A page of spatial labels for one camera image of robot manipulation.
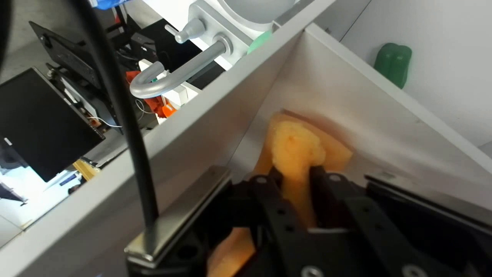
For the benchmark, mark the grey toy faucet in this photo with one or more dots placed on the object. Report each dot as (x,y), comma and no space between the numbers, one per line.
(194,63)

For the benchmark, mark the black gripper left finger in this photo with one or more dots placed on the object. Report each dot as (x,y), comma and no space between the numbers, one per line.
(287,236)

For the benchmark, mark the white toy play kitchen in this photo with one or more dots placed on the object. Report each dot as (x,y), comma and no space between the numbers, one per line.
(154,170)

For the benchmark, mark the orange square sponge cushion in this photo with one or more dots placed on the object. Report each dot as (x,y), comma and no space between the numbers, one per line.
(297,148)

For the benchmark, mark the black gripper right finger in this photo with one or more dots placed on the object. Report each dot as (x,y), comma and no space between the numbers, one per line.
(359,236)

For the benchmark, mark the black flat device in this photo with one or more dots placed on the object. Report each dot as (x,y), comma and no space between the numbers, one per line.
(41,123)

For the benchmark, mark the silver sink basin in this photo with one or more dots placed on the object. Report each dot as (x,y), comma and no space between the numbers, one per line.
(262,8)

